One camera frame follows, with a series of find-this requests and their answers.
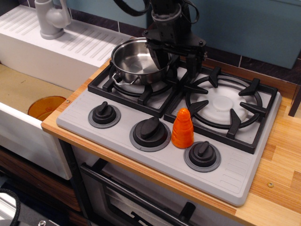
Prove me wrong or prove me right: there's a stainless steel pot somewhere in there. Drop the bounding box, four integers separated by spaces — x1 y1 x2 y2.
111 38 172 85

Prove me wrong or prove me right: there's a black right burner grate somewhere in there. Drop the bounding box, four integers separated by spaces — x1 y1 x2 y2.
164 67 282 154

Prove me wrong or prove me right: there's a black left stove knob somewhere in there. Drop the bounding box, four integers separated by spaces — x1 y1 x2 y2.
88 101 121 129

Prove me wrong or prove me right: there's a black stove knob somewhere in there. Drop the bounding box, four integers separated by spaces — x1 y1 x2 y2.
88 101 121 129
184 141 222 173
129 117 171 152

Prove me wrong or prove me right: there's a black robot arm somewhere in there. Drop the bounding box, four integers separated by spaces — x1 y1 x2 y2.
143 0 206 78

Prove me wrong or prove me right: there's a black left burner grate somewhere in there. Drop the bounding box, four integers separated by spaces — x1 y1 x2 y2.
88 57 188 118

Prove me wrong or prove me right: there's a grey toy stove top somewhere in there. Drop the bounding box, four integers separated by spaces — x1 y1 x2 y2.
55 54 283 207

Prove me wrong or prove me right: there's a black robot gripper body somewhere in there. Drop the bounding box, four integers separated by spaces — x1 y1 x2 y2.
143 14 206 60

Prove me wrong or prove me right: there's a black braided cable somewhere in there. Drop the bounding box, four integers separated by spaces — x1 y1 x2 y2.
0 188 21 223

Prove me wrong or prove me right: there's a grey toy faucet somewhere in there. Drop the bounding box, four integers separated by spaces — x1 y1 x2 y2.
35 0 71 40

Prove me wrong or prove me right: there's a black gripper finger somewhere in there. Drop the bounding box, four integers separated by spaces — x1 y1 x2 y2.
186 54 202 78
148 46 173 70

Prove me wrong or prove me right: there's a white toy sink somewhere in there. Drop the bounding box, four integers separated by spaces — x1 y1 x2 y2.
0 5 129 180

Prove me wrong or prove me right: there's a black burner grate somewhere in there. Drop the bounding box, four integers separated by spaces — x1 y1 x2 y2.
164 67 282 154
88 57 188 118

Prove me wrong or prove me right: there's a black middle stove knob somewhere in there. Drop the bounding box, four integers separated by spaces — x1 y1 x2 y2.
129 117 171 152

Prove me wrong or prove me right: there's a white round burner plate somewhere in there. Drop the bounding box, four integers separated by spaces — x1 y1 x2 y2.
190 81 256 125

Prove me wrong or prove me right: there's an orange translucent plastic plate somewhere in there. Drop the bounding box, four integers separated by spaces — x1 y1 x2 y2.
27 96 66 121

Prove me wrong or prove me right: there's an orange plastic toy carrot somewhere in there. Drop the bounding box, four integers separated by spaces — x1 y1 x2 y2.
171 108 194 148

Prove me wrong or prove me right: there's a toy oven door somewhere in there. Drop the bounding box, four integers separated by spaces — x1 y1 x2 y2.
79 159 232 226

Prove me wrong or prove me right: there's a black right stove knob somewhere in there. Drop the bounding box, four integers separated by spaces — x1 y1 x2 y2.
184 141 222 173

